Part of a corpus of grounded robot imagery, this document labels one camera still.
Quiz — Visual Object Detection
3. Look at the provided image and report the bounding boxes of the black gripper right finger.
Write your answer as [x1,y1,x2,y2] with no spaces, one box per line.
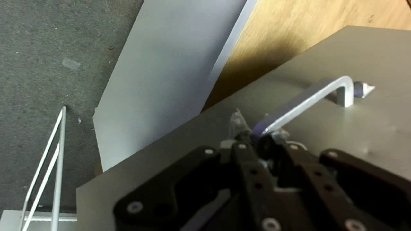
[260,128,411,231]

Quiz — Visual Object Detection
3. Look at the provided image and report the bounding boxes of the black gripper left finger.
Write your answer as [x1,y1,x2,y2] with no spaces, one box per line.
[113,109,285,231]

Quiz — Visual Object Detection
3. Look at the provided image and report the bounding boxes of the metal handle of plain drawer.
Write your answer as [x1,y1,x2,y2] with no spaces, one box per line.
[252,74,376,139]

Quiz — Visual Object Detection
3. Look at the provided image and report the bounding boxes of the beige drawer without sticker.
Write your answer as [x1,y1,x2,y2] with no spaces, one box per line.
[76,24,411,231]

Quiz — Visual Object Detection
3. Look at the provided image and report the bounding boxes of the grey desk side panel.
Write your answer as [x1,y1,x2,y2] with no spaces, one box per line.
[93,0,260,173]

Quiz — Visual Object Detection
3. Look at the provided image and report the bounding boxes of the white metal rail frame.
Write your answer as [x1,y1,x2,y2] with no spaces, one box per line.
[0,105,80,231]

